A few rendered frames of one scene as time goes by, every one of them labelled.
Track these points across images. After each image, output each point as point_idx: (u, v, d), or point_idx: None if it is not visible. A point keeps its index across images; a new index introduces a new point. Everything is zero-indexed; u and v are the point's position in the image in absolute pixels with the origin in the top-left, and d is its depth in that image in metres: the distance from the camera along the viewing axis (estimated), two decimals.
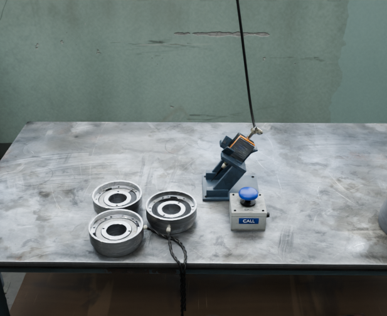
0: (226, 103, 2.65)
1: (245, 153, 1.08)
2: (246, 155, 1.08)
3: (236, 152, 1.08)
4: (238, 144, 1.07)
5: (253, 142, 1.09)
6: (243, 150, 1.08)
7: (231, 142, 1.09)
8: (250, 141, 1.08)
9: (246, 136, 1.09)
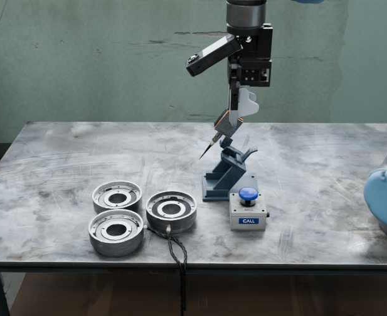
0: (226, 103, 2.65)
1: (233, 130, 1.05)
2: (234, 131, 1.05)
3: (224, 128, 1.05)
4: (225, 120, 1.04)
5: (242, 118, 1.06)
6: (231, 125, 1.05)
7: (218, 118, 1.06)
8: None
9: None
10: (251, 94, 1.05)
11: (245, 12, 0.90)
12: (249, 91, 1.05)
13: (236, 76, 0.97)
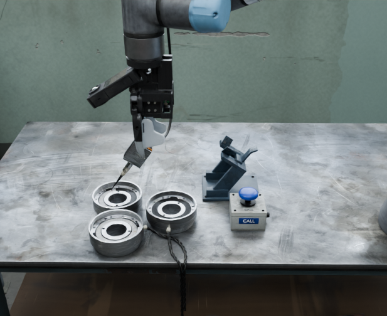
0: (226, 103, 2.65)
1: (142, 159, 1.03)
2: (143, 160, 1.04)
3: (133, 157, 1.03)
4: (133, 150, 1.02)
5: (152, 148, 1.04)
6: (139, 155, 1.03)
7: (128, 148, 1.04)
8: None
9: None
10: (160, 125, 1.03)
11: (139, 45, 0.89)
12: (158, 121, 1.03)
13: (137, 108, 0.95)
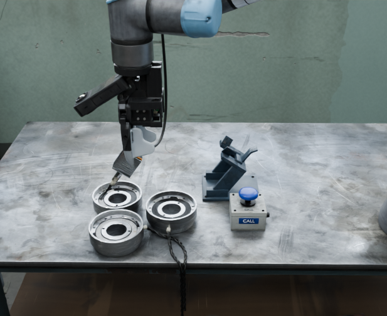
0: (226, 103, 2.65)
1: (132, 168, 1.00)
2: (133, 170, 1.00)
3: (123, 167, 1.00)
4: (122, 158, 0.99)
5: (142, 157, 1.01)
6: (128, 165, 1.00)
7: (117, 157, 1.01)
8: None
9: None
10: (151, 133, 1.00)
11: (127, 52, 0.85)
12: (148, 130, 1.00)
13: (126, 116, 0.92)
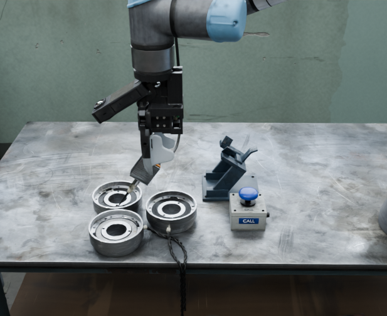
0: (226, 103, 2.65)
1: (150, 176, 0.98)
2: (152, 177, 0.98)
3: (140, 174, 0.98)
4: (140, 166, 0.97)
5: (160, 164, 0.98)
6: (147, 172, 0.97)
7: (135, 164, 0.98)
8: None
9: None
10: (170, 140, 0.98)
11: (148, 57, 0.83)
12: (167, 136, 0.97)
13: (145, 123, 0.89)
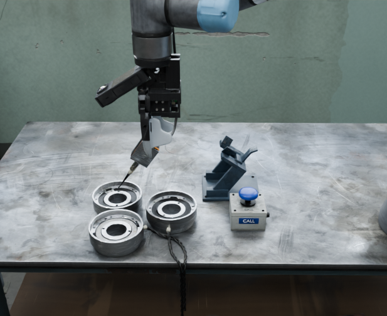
0: (226, 103, 2.65)
1: (150, 158, 1.04)
2: (151, 160, 1.04)
3: (140, 157, 1.03)
4: (140, 149, 1.02)
5: (159, 147, 1.04)
6: (146, 155, 1.03)
7: (135, 147, 1.05)
8: None
9: None
10: (168, 123, 1.04)
11: (148, 44, 0.89)
12: (165, 120, 1.03)
13: (145, 107, 0.95)
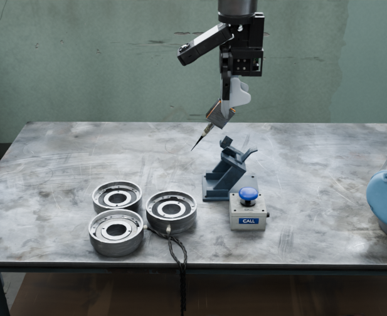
0: None
1: (225, 120, 1.04)
2: (226, 121, 1.04)
3: (216, 118, 1.04)
4: (217, 110, 1.03)
5: (234, 108, 1.05)
6: (222, 116, 1.04)
7: (210, 108, 1.05)
8: None
9: None
10: (244, 85, 1.04)
11: (236, 0, 0.89)
12: (241, 82, 1.04)
13: (227, 65, 0.96)
